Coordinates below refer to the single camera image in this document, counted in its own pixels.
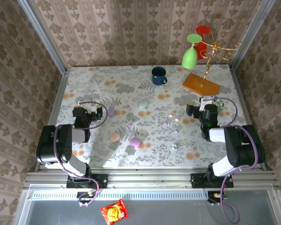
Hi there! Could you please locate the peach earbud case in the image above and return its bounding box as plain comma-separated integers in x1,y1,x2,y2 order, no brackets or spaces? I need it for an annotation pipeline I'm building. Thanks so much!
109,133,121,144

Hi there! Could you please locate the orchid pink earbud case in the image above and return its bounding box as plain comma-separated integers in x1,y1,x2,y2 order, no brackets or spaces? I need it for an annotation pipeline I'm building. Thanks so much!
129,137,142,148

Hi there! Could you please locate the leaf pattern bowl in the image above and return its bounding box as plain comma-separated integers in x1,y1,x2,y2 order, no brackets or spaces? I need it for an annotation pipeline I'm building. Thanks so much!
215,98,225,112

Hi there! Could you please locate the dark blue enamel mug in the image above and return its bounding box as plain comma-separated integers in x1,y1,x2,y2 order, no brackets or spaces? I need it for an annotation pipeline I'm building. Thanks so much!
151,66,168,86

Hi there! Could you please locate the green plastic wine glass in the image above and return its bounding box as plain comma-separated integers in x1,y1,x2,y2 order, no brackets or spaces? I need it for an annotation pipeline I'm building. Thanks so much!
181,33,203,70

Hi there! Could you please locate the wide aluminium extrusion beam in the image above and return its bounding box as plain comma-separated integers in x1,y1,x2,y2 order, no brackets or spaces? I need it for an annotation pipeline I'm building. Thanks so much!
23,166,281,189

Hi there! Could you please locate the red plastic wine glass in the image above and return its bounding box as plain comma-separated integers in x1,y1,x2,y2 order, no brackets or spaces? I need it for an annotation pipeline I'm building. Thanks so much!
193,25,212,54

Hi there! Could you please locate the red snack bag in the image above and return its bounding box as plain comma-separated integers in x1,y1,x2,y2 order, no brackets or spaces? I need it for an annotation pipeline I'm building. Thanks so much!
100,198,129,225

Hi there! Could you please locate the grey metal panel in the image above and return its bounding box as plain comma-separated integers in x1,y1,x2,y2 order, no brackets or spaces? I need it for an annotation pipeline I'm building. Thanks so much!
13,184,281,225

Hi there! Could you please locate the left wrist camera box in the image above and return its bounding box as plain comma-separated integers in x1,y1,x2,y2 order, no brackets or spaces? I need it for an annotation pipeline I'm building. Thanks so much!
78,99,99,113

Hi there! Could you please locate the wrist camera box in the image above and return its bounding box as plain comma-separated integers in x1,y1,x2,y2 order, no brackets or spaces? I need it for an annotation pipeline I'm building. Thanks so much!
200,97,217,111
78,99,99,113

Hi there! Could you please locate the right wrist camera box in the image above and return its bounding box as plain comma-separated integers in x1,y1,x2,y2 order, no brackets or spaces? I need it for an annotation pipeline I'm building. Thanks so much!
200,97,217,111

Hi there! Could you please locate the aluminium table side rail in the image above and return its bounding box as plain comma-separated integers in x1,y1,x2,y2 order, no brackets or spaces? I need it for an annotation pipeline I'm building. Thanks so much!
229,65,268,171
34,67,70,172

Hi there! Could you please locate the gold wire rack wooden base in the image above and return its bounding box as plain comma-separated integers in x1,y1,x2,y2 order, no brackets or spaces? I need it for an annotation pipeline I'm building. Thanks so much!
182,30,244,97

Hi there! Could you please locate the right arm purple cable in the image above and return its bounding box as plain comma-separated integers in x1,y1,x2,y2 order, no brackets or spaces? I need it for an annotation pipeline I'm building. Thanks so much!
208,97,260,225

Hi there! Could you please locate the black cable connector box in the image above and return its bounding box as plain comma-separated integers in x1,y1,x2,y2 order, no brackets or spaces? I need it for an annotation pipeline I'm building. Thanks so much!
76,191,97,205

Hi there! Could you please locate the aluminium frame post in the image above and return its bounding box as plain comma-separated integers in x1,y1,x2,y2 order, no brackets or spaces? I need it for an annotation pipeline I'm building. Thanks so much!
229,0,276,69
17,0,68,75

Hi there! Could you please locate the slotted grey cable duct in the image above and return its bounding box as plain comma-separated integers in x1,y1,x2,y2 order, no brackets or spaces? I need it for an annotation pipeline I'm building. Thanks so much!
30,190,210,202

